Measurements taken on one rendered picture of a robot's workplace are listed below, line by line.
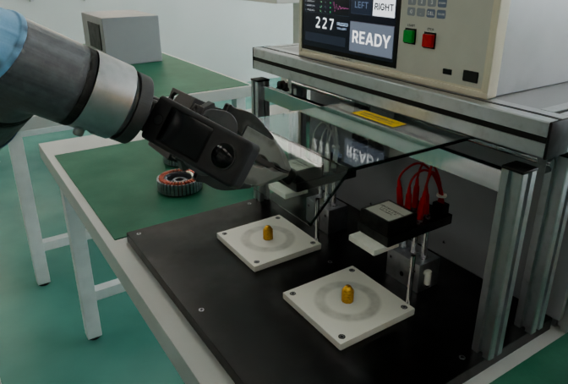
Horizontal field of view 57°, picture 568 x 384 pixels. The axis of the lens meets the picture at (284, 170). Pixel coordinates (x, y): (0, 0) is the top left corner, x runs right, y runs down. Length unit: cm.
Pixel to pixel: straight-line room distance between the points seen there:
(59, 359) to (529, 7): 181
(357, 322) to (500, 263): 23
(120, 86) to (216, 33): 541
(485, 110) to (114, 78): 45
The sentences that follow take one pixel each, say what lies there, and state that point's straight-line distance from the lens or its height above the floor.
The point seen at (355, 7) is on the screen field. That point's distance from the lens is 91.
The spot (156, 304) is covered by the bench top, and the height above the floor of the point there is 75.
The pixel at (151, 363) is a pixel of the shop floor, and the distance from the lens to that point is 197.
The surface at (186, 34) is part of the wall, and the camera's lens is 574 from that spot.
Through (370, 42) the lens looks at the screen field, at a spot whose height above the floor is 116.
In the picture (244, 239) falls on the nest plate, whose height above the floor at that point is 78.
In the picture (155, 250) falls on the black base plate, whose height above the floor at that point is 77.
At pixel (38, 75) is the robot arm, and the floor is 120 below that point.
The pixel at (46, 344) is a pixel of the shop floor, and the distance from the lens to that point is 216.
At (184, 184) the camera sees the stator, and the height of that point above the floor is 78.
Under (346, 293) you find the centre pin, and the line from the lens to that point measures 84.
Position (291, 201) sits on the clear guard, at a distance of 63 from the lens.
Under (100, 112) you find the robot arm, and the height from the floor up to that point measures 116.
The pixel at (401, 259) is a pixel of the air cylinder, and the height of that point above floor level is 82.
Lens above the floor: 128
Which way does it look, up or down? 22 degrees down
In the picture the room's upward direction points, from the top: straight up
